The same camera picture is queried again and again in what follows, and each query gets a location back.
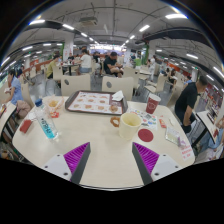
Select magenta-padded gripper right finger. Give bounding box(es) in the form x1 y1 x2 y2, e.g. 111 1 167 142
131 142 183 186

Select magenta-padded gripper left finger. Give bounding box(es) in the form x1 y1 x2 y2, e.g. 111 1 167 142
42 142 92 185

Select clear blue-capped water bottle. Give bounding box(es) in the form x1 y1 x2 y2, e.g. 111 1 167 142
34 98 60 141

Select white paper slip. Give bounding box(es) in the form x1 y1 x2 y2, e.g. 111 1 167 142
179 144 195 160

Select flat round red coaster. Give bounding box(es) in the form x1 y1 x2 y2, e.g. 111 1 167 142
137 128 155 143

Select clear plastic wrapper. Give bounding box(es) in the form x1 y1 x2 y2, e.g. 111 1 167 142
165 126 184 147

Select small red sauce packet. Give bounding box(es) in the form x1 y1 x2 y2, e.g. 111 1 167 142
158 116 168 129

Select small crumpled white tissue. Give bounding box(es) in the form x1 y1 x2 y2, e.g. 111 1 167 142
167 115 177 127

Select colourful sticker sheet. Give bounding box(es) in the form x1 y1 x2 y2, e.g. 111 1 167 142
128 107 158 131

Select red paper packet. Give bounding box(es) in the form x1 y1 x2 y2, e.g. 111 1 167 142
19 119 34 134

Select white printed paper sheet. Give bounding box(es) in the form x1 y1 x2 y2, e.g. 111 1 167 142
25 109 38 122

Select red paper cup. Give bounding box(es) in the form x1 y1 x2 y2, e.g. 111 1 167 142
145 93 162 115

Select clear plastic food bag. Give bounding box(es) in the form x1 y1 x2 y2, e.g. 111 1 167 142
42 95 65 119

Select beige neighbouring table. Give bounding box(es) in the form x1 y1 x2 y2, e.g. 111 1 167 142
0 101 17 138
195 109 221 144

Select printed paper tray liner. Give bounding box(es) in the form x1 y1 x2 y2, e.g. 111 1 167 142
68 92 110 114

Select pinkish beige bag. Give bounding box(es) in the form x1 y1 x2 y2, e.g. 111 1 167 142
16 99 33 120

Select dark brown food tray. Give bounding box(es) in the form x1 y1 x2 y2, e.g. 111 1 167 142
64 90 129 116

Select person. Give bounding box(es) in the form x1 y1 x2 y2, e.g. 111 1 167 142
3 69 25 106
103 51 124 78
174 75 209 134
78 49 93 75
45 54 62 80

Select crumpled white napkin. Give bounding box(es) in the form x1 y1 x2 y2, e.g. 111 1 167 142
111 90 125 102

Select group of beige chairs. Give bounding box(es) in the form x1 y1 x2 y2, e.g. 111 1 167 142
19 63 181 101

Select beige cafeteria chair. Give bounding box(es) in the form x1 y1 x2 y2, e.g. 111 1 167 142
101 75 135 101
60 73 92 98

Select ceiling air conditioner unit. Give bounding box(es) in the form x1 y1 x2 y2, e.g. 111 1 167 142
78 16 99 28

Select ceiling strip lights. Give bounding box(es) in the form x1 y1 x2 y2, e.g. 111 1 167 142
0 13 224 81

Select cream mug with brown handle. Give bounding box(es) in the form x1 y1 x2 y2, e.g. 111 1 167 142
109 112 143 141

